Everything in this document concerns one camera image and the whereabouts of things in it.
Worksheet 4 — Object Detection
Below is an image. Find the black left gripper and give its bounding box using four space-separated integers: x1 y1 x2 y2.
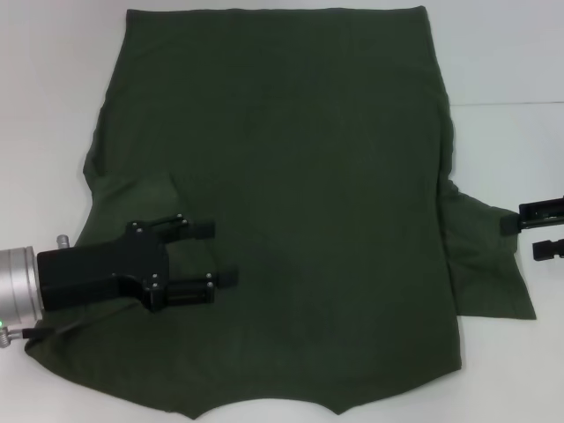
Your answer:
36 212 240 315

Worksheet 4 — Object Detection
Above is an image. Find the dark green shirt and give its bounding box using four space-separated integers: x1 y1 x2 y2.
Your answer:
24 4 538 423

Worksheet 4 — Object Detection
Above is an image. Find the silver left spring connector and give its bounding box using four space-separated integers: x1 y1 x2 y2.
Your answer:
0 327 26 353

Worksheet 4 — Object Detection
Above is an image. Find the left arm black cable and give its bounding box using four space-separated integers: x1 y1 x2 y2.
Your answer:
21 315 92 344

